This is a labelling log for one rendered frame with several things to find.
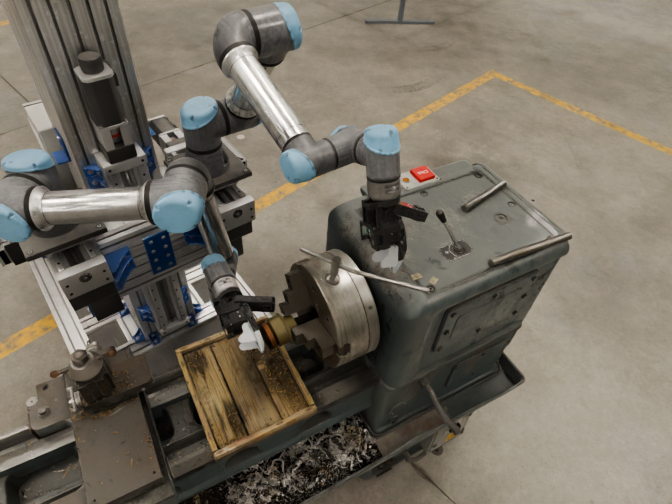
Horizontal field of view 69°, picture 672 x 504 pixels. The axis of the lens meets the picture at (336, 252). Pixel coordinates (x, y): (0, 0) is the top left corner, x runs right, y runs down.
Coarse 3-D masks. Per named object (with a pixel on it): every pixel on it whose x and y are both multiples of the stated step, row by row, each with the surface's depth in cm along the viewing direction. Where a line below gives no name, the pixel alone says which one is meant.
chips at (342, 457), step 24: (336, 432) 166; (360, 432) 167; (288, 456) 161; (312, 456) 161; (336, 456) 157; (360, 456) 163; (240, 480) 156; (264, 480) 153; (288, 480) 151; (312, 480) 154; (336, 480) 158
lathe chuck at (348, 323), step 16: (304, 272) 132; (320, 272) 128; (320, 288) 125; (336, 288) 125; (352, 288) 126; (320, 304) 128; (336, 304) 124; (352, 304) 125; (320, 320) 133; (336, 320) 123; (352, 320) 125; (336, 336) 125; (352, 336) 126; (368, 336) 129; (352, 352) 129
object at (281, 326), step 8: (272, 320) 131; (280, 320) 131; (288, 320) 132; (264, 328) 130; (272, 328) 130; (280, 328) 130; (288, 328) 130; (264, 336) 135; (272, 336) 129; (280, 336) 130; (288, 336) 131; (272, 344) 130; (280, 344) 131
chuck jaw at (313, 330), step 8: (312, 320) 133; (296, 328) 131; (304, 328) 131; (312, 328) 131; (320, 328) 131; (296, 336) 129; (304, 336) 129; (312, 336) 129; (320, 336) 129; (328, 336) 129; (296, 344) 132; (312, 344) 130; (320, 344) 127; (328, 344) 127; (336, 344) 127; (344, 344) 127; (320, 352) 128; (328, 352) 128; (336, 352) 129; (344, 352) 129
